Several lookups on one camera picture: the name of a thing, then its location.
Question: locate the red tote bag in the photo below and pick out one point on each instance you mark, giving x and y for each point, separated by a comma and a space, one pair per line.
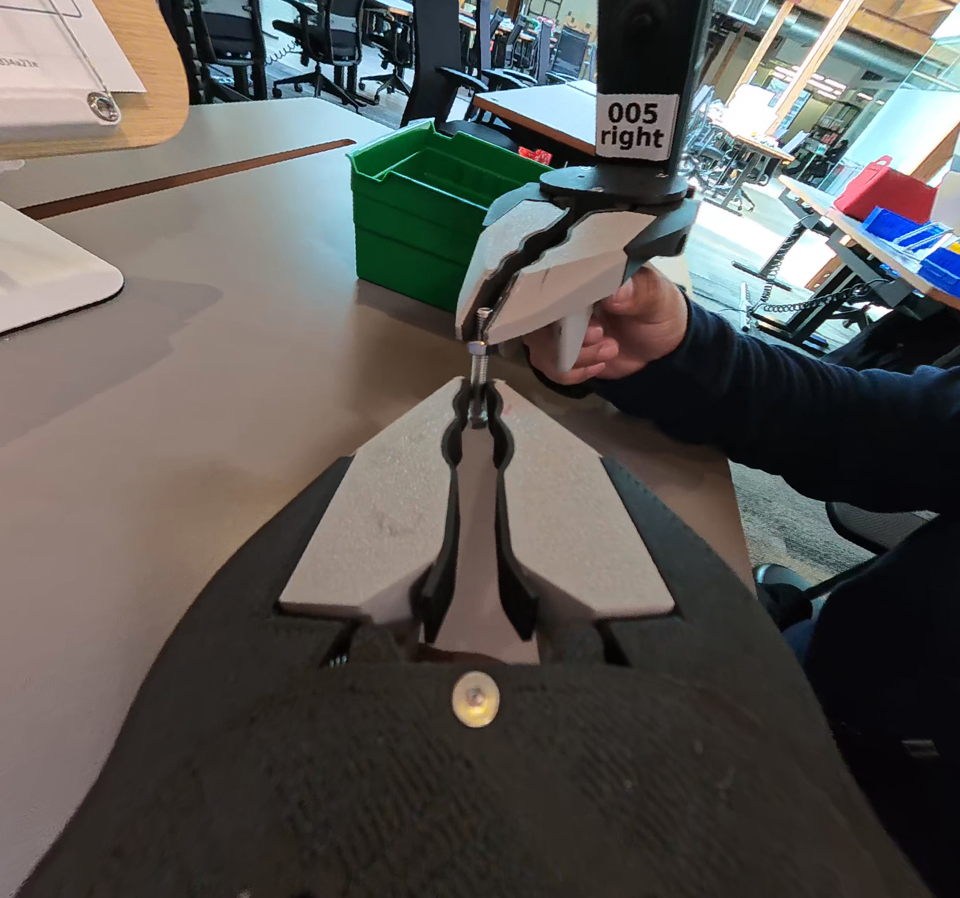
885, 190

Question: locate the red crumpled packet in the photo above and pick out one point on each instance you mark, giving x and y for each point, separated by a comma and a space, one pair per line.
536, 156

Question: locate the small blue bin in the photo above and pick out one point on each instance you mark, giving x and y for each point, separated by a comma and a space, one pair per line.
943, 265
889, 223

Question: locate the cluster of distant office chairs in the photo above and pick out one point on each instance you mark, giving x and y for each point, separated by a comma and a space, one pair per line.
540, 43

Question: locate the person's right forearm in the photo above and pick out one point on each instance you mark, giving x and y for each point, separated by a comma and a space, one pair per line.
787, 403

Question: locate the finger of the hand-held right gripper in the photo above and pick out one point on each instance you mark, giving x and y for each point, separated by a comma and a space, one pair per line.
510, 238
570, 268

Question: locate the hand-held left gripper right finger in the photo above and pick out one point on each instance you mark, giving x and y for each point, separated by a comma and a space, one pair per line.
570, 523

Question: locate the silver bolt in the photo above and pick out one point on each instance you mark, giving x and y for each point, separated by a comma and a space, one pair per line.
478, 377

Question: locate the person's right hand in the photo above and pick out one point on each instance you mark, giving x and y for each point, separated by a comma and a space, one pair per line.
637, 328

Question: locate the wooden-edged office table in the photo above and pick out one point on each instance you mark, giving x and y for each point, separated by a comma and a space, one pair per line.
540, 107

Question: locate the wooden instruction sign board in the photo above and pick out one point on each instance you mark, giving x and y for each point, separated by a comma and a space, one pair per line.
150, 28

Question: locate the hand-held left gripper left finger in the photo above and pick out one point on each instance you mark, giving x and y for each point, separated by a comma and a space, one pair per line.
375, 523

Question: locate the white sign stand base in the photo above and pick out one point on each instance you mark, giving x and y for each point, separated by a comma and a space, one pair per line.
45, 268

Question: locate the black office chair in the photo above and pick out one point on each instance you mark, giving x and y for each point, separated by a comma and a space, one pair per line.
337, 6
435, 43
225, 13

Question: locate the green plastic bin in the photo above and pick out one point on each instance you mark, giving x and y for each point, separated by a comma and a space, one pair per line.
405, 238

